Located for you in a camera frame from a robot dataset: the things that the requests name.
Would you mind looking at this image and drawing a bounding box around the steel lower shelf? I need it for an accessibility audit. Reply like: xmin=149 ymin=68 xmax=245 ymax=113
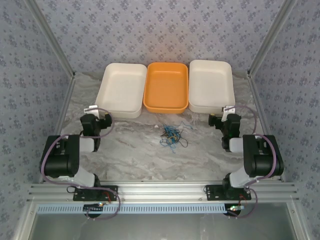
xmin=14 ymin=201 xmax=310 ymax=240

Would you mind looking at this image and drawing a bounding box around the thin blue cable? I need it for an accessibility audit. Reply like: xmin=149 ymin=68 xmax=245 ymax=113
xmin=159 ymin=121 xmax=195 ymax=154

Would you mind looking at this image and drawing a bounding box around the aluminium table side rail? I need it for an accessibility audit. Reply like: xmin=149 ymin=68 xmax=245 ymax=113
xmin=38 ymin=73 xmax=76 ymax=185
xmin=246 ymin=71 xmax=286 ymax=183

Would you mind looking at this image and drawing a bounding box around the aluminium mounting rail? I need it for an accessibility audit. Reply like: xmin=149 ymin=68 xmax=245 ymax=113
xmin=27 ymin=181 xmax=300 ymax=203

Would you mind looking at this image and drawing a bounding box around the aluminium frame post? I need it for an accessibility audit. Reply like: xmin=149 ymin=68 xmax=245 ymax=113
xmin=247 ymin=0 xmax=299 ymax=76
xmin=26 ymin=0 xmax=76 ymax=79

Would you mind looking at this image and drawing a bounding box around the orange plastic bin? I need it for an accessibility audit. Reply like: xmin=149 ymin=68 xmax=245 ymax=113
xmin=142 ymin=62 xmax=189 ymax=115

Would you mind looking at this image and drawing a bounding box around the slotted grey cable duct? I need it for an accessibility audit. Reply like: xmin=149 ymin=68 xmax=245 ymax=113
xmin=36 ymin=202 xmax=247 ymax=215

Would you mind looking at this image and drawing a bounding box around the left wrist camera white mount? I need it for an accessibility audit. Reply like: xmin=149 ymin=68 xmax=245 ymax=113
xmin=83 ymin=104 xmax=100 ymax=114

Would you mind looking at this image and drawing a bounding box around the white plastic bin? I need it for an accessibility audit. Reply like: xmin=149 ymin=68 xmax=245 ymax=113
xmin=94 ymin=62 xmax=148 ymax=119
xmin=187 ymin=59 xmax=236 ymax=115

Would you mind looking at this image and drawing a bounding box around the black controller board with LEDs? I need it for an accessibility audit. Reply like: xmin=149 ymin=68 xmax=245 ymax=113
xmin=83 ymin=203 xmax=105 ymax=213
xmin=225 ymin=203 xmax=245 ymax=216

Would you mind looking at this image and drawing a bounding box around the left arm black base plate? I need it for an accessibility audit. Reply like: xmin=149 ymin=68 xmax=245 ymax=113
xmin=72 ymin=185 xmax=119 ymax=202

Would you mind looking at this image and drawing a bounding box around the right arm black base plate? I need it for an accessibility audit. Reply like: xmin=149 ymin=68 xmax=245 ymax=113
xmin=205 ymin=184 xmax=252 ymax=201

